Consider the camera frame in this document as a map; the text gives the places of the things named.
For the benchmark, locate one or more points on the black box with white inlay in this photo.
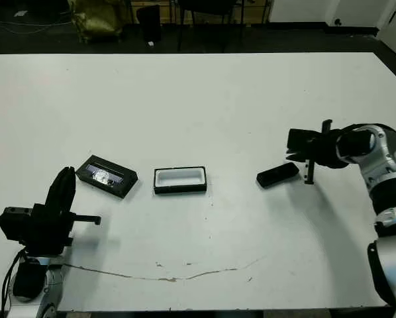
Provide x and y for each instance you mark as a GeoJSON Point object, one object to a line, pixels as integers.
{"type": "Point", "coordinates": [179, 177]}

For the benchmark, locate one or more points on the black waste bin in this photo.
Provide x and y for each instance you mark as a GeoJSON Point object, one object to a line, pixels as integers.
{"type": "Point", "coordinates": [149, 23]}

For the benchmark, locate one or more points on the black mesh office chair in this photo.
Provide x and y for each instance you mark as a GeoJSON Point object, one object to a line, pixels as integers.
{"type": "Point", "coordinates": [211, 6]}

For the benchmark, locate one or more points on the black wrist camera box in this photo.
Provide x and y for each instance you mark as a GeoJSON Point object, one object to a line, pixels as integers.
{"type": "Point", "coordinates": [14, 225]}
{"type": "Point", "coordinates": [302, 138]}

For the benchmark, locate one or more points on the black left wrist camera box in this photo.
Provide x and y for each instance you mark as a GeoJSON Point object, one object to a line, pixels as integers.
{"type": "Point", "coordinates": [14, 225]}

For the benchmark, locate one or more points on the crumpled plastic bag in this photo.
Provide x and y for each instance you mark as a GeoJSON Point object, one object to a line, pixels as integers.
{"type": "Point", "coordinates": [95, 20]}

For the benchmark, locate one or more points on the black printed box lid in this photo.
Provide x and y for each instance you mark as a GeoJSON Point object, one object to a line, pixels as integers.
{"type": "Point", "coordinates": [105, 175]}

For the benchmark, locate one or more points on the black camera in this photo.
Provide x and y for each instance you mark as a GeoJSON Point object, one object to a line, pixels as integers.
{"type": "Point", "coordinates": [277, 175]}

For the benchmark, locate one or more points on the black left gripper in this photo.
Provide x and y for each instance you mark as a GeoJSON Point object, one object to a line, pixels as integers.
{"type": "Point", "coordinates": [49, 232]}

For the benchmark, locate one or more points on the white paper sheet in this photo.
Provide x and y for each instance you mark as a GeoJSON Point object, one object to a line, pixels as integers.
{"type": "Point", "coordinates": [20, 13]}

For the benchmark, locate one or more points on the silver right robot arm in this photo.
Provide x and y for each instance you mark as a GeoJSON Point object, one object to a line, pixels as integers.
{"type": "Point", "coordinates": [383, 159]}

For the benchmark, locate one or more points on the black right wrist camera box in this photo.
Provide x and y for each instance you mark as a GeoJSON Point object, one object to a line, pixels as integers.
{"type": "Point", "coordinates": [302, 138]}

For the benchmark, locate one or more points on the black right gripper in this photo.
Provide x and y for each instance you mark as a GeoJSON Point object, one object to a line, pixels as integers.
{"type": "Point", "coordinates": [325, 152]}

